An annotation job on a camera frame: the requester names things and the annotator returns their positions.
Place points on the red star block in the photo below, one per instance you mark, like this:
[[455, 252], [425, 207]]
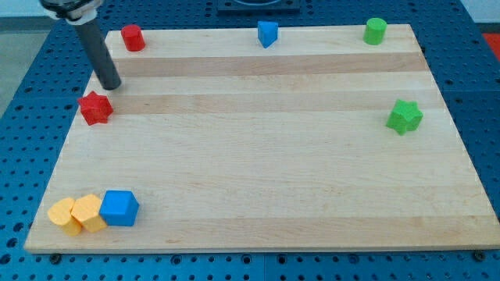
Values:
[[95, 108]]

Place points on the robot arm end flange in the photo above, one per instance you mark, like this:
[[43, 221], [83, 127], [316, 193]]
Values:
[[74, 12]]

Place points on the green star block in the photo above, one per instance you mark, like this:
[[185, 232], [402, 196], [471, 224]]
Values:
[[404, 117]]

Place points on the yellow hexagon block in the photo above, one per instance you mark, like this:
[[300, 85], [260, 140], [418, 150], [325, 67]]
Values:
[[86, 211]]

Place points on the wooden board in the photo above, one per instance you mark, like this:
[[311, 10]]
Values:
[[232, 147]]

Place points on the blue triangle block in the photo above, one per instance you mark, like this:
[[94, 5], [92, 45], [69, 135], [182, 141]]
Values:
[[267, 32]]

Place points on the blue cube block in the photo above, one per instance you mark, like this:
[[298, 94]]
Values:
[[119, 208]]

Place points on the red cylinder block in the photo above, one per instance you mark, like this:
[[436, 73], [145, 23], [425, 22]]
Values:
[[133, 38]]

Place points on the green cylinder block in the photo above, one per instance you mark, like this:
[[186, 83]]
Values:
[[374, 31]]

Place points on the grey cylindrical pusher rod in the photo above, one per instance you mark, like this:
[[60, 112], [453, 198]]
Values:
[[98, 54]]

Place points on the yellow cylinder block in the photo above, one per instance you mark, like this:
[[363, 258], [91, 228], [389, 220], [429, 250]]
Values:
[[60, 215]]

